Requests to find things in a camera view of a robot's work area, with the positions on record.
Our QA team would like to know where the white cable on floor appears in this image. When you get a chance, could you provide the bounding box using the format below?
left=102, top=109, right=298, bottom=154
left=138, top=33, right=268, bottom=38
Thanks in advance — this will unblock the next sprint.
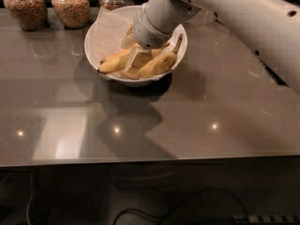
left=25, top=172, right=35, bottom=225

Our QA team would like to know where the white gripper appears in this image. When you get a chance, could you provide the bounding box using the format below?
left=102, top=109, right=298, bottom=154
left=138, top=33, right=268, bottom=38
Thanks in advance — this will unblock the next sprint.
left=121, top=5, right=172, bottom=73

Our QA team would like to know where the glass jar of grains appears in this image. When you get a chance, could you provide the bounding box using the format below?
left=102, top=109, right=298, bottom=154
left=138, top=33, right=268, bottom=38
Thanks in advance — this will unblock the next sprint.
left=4, top=0, right=48, bottom=31
left=52, top=0, right=90, bottom=29

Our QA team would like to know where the black power strip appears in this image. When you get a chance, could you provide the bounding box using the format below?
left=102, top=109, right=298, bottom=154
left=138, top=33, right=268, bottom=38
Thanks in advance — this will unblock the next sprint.
left=232, top=215, right=300, bottom=225

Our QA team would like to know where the black rubber mat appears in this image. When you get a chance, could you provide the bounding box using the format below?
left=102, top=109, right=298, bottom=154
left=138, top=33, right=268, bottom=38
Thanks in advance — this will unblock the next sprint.
left=253, top=51, right=288, bottom=86

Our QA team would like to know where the white ceramic bowl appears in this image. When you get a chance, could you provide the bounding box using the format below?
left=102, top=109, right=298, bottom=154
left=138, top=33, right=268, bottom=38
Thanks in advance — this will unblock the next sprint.
left=83, top=5, right=188, bottom=88

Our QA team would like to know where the black cable on floor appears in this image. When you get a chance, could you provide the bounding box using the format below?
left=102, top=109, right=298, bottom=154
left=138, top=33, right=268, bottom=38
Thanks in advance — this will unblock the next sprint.
left=112, top=187, right=251, bottom=225

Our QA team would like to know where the yellow spotted banana right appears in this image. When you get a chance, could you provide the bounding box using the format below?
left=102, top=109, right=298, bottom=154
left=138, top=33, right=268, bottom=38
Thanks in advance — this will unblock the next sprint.
left=118, top=33, right=184, bottom=81

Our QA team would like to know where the glass jar of grains far left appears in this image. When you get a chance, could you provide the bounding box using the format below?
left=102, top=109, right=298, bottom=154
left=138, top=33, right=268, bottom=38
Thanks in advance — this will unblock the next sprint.
left=4, top=0, right=48, bottom=31

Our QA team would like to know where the orange-yellow banana rear left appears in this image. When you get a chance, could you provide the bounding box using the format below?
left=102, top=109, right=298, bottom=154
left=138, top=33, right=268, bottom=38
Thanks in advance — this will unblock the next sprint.
left=100, top=49, right=130, bottom=64

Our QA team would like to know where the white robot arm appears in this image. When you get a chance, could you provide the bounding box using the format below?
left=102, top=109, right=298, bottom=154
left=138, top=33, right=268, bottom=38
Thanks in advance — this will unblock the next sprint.
left=122, top=0, right=300, bottom=94

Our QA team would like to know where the yellow banana with blue sticker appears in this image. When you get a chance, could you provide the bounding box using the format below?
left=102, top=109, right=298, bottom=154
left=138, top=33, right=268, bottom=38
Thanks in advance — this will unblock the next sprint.
left=97, top=42, right=170, bottom=74

